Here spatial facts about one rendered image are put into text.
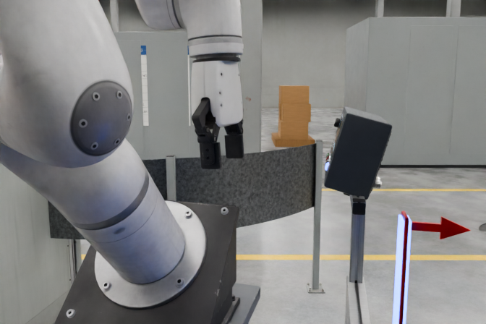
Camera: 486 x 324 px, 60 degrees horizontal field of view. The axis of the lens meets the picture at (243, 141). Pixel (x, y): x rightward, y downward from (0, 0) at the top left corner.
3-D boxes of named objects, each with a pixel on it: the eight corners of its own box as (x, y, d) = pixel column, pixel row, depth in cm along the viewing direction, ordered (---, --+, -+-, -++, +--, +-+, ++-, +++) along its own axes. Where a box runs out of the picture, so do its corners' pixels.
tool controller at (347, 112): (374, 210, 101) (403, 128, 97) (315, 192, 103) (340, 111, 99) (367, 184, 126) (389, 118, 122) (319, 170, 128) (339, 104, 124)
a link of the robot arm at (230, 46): (204, 45, 71) (205, 63, 71) (177, 40, 63) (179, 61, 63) (250, 39, 68) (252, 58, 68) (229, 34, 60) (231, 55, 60)
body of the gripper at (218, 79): (208, 57, 71) (213, 123, 73) (178, 53, 62) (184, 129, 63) (249, 53, 69) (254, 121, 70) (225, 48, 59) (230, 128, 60)
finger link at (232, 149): (230, 118, 74) (232, 155, 75) (222, 119, 71) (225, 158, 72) (246, 117, 73) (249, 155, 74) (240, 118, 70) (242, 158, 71)
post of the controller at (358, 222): (362, 283, 98) (366, 202, 95) (349, 282, 99) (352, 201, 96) (361, 278, 101) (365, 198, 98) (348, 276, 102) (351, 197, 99)
